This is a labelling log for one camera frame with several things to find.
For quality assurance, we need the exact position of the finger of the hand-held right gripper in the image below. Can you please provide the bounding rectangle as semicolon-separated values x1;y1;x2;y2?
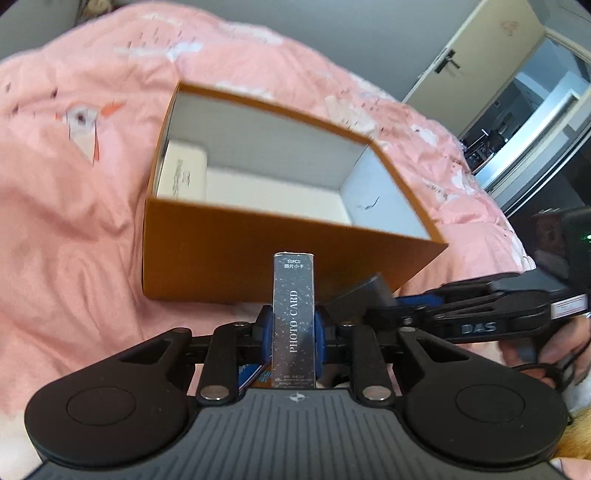
394;277;561;308
365;302;553;343

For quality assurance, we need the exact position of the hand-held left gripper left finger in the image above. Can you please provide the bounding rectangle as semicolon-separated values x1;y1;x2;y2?
108;305;274;403

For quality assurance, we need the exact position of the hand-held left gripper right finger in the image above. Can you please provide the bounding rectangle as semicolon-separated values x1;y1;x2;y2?
315;305;467;402

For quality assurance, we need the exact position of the silver card box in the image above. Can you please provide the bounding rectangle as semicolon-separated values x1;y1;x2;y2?
271;251;318;388

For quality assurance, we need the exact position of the grey foam box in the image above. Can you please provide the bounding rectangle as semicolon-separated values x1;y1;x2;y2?
325;273;399;319

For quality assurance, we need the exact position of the orange cardboard box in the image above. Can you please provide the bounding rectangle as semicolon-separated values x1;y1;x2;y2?
142;82;448;305

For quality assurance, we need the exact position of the white box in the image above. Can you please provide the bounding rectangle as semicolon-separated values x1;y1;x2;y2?
154;141;209;202

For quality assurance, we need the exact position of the person's right hand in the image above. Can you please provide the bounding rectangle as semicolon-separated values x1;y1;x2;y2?
501;314;591;388

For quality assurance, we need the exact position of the blue printed card pack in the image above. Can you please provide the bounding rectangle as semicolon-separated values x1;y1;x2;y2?
238;362;273;389

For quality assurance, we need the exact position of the black wardrobe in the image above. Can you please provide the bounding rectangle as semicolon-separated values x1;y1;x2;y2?
512;138;591;217

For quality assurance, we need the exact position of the pink printed blanket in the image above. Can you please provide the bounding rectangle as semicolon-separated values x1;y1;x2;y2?
0;0;539;480

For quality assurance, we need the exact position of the cream door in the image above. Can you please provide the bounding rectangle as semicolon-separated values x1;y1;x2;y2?
402;0;546;106

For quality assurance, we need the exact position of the silver sliding door frame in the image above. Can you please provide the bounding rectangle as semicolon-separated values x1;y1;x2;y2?
471;28;591;217

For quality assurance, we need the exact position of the black door handle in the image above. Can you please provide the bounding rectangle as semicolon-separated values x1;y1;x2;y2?
434;48;463;75

